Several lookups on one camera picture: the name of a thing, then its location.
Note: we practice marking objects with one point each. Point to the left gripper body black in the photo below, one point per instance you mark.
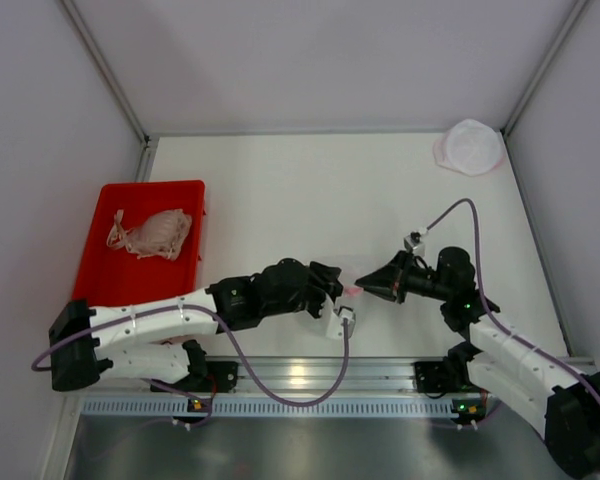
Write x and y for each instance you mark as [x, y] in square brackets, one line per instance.
[318, 289]

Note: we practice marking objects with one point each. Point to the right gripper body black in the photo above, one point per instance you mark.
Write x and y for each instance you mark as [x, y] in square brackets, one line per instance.
[400, 278]

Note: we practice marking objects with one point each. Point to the white mesh laundry bag pink trim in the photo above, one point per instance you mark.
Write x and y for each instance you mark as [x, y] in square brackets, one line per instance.
[353, 267]

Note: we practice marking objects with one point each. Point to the spare white mesh laundry bag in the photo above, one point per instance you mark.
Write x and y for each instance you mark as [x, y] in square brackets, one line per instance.
[469, 148]

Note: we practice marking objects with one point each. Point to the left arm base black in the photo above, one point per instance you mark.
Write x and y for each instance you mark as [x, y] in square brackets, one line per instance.
[208, 377]

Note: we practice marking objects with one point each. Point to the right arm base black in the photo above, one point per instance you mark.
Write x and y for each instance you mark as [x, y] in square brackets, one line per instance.
[448, 375]

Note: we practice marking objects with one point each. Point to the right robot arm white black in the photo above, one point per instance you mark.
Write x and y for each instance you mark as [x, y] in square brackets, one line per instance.
[560, 403]

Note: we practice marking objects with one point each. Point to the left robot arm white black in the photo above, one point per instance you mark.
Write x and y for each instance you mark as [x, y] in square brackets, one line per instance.
[154, 340]

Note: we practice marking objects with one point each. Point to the pink lace bra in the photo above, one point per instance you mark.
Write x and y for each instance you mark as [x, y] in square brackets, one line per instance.
[161, 235]

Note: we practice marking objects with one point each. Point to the red plastic bin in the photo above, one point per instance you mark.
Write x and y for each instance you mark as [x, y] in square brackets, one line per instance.
[108, 277]

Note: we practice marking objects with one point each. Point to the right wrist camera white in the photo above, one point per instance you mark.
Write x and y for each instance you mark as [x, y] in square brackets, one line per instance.
[414, 242]

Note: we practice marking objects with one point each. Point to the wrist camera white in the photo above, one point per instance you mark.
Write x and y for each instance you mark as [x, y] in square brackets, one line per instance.
[338, 322]
[414, 242]

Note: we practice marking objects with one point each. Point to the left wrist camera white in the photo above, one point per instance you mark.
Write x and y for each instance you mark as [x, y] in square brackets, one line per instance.
[338, 322]

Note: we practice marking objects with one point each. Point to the aluminium mounting rail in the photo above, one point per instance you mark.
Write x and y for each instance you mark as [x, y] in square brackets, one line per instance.
[289, 376]

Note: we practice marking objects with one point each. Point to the slotted cable duct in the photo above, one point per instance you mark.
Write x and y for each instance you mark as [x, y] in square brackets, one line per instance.
[260, 407]

